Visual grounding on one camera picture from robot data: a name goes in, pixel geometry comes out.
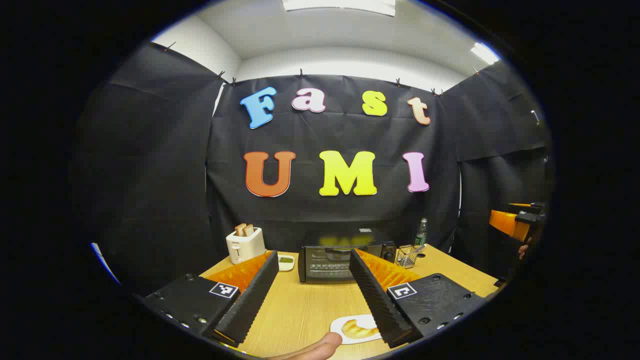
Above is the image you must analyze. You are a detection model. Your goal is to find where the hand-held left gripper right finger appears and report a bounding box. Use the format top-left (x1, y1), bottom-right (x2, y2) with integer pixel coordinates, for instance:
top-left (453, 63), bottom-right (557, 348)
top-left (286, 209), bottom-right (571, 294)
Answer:
top-left (348, 248), bottom-right (488, 349)

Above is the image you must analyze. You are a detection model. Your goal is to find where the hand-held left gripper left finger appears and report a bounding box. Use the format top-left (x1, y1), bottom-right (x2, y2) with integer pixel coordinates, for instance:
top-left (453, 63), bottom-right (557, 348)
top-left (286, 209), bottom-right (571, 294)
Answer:
top-left (142, 250), bottom-right (280, 346)

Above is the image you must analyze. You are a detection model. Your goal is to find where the golden croissant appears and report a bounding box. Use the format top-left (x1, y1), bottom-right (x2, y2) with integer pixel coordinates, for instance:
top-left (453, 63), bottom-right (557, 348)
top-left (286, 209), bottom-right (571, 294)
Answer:
top-left (341, 319), bottom-right (380, 339)

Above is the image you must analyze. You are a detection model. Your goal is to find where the white plate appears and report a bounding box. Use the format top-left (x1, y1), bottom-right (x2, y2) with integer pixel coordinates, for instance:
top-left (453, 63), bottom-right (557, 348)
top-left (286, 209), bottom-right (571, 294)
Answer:
top-left (330, 314), bottom-right (383, 345)

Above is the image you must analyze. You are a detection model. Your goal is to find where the black electric oven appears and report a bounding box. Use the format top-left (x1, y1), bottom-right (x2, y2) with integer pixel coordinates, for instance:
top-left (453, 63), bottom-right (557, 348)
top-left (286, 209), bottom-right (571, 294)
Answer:
top-left (298, 228), bottom-right (397, 284)

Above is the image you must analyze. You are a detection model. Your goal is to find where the white toaster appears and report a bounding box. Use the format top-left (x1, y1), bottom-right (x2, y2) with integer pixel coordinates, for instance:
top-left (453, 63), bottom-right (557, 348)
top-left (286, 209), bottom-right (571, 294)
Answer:
top-left (225, 226), bottom-right (267, 265)

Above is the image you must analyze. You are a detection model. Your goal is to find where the small ceiling light panel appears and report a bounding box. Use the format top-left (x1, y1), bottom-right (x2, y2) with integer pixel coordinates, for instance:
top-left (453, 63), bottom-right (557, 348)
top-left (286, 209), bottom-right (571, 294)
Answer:
top-left (470, 42), bottom-right (501, 66)

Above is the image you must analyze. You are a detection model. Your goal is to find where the black backdrop cloth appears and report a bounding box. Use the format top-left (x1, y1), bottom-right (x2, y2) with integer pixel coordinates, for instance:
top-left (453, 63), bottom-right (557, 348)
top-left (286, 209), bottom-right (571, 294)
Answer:
top-left (72, 42), bottom-right (556, 296)

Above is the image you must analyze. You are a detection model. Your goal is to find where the large ceiling light panel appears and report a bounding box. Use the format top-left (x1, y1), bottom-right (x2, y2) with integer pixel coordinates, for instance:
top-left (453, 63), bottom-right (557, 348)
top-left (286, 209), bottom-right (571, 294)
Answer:
top-left (281, 0), bottom-right (397, 18)

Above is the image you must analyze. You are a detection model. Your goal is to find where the metal wire basket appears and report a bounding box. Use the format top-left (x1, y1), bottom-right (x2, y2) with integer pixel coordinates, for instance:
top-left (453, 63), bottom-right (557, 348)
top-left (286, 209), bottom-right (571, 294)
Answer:
top-left (395, 244), bottom-right (419, 269)

